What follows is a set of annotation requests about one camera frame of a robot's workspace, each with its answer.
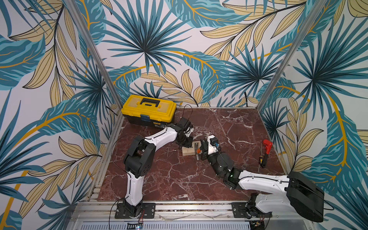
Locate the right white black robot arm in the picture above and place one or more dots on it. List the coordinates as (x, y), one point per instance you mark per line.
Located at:
(282, 193)

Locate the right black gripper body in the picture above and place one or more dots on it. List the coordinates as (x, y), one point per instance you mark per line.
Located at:
(205, 149)

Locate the aluminium front frame rail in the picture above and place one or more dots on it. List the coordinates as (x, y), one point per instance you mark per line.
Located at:
(163, 211)

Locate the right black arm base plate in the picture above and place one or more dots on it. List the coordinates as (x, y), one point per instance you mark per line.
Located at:
(245, 210)

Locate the yellow black plastic toolbox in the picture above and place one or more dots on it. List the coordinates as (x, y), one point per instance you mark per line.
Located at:
(147, 111)

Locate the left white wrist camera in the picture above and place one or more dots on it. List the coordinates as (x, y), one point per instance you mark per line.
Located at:
(186, 126)

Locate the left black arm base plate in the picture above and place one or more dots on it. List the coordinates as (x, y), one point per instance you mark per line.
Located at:
(127, 211)

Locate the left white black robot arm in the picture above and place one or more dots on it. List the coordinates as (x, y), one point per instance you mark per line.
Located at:
(140, 155)

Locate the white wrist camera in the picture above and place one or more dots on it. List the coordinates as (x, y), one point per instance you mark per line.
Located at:
(186, 126)
(213, 144)

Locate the red pipe wrench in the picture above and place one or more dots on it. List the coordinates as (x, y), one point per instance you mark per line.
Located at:
(268, 146)

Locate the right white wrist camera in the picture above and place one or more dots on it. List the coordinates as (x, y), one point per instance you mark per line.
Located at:
(213, 144)

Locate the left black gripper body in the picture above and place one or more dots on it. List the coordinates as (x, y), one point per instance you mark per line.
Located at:
(185, 143)

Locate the orange black claw hammer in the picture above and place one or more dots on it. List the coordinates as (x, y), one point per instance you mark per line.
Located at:
(197, 150)

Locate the light wooden board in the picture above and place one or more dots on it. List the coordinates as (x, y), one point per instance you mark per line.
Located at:
(188, 151)

